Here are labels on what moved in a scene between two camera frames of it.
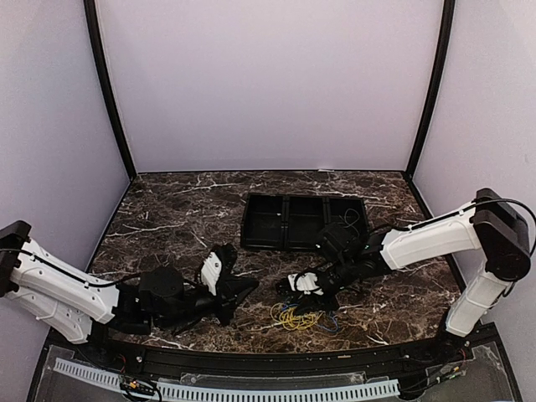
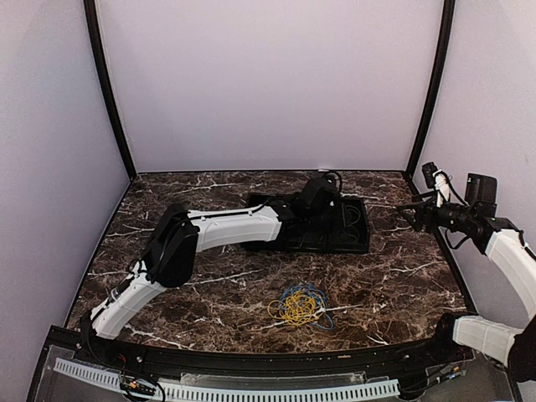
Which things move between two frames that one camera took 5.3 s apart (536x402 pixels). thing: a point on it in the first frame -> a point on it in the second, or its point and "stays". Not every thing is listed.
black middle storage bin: [303, 219] stays
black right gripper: [313, 303] -> [423, 208]
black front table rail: [370, 361] stays
